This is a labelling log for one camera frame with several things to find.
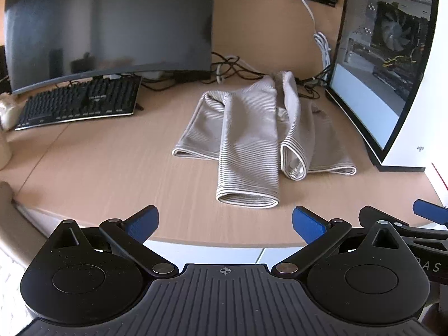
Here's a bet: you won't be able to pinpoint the white crumpled object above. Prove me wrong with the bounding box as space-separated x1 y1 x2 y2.
0 92 22 131

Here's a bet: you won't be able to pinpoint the black keyboard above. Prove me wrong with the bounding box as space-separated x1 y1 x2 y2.
14 75 144 132

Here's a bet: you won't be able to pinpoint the grey striped pants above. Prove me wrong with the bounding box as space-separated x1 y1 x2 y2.
171 71 358 211

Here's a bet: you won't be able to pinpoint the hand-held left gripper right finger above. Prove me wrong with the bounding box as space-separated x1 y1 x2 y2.
272 206 403 280

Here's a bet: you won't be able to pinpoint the curved black monitor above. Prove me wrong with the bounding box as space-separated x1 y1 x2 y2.
4 0 216 96

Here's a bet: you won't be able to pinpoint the white glass-sided computer case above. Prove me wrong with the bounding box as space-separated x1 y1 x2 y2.
325 0 448 174

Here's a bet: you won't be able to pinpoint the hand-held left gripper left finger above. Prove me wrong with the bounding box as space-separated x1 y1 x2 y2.
49 205 180 281

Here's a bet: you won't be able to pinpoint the tangle of black cables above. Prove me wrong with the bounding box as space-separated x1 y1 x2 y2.
140 52 330 99

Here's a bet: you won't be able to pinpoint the person's dark red clothing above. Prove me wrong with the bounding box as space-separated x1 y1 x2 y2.
421 302 448 336

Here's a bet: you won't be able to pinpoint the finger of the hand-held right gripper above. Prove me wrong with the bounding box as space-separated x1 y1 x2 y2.
359 206 412 232
413 199 448 227

